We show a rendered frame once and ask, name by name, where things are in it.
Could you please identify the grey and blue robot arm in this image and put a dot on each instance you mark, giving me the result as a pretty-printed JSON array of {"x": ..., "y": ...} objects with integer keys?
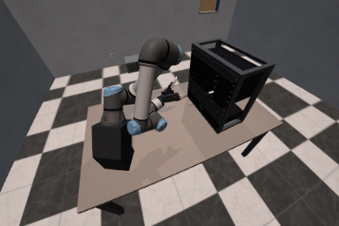
[{"x": 157, "y": 55}]

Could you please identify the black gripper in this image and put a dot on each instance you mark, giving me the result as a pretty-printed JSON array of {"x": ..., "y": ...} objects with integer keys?
[{"x": 169, "y": 91}]

